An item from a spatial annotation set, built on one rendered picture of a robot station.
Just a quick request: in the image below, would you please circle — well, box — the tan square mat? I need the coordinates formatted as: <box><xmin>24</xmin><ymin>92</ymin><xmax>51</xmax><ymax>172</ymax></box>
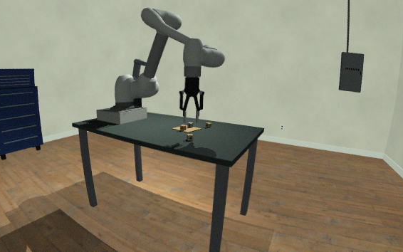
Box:
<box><xmin>173</xmin><ymin>127</ymin><xmax>201</xmax><ymax>132</ymax></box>

